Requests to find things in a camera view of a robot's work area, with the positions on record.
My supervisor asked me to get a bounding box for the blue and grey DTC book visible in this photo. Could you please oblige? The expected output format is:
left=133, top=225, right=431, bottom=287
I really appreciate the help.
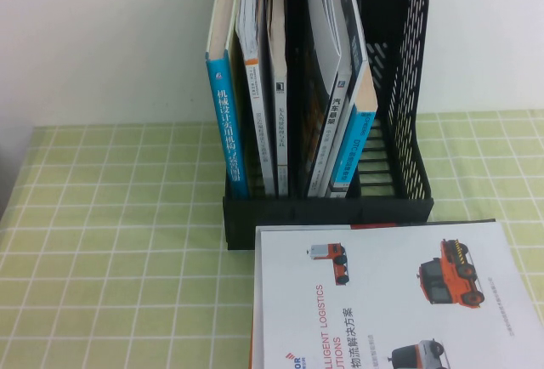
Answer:
left=329, top=60, right=379, bottom=198

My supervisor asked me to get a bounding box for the grey spine paperback book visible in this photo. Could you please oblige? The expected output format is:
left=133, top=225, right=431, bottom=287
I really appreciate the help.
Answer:
left=265, top=0, right=290, bottom=198

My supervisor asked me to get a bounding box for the white spine book orange mark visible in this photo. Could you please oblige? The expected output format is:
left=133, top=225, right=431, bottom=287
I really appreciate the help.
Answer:
left=235, top=0, right=277, bottom=196

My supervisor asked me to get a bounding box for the blue spine hardcover book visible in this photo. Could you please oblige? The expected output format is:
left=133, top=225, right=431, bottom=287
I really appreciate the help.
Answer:
left=205, top=0, right=251, bottom=199

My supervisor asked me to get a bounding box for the black plastic book holder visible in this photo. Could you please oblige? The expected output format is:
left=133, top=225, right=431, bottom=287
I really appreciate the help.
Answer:
left=216, top=0, right=435, bottom=251

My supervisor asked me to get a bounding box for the dark cover car book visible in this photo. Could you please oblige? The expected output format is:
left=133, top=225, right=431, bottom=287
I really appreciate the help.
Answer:
left=297, top=0, right=354, bottom=198

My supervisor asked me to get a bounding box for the white brochure with orange trucks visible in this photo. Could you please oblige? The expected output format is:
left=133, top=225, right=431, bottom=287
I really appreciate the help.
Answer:
left=259, top=219, right=544, bottom=369

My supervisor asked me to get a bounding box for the green checkered tablecloth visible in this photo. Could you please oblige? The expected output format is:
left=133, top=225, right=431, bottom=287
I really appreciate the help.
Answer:
left=0, top=109, right=544, bottom=369

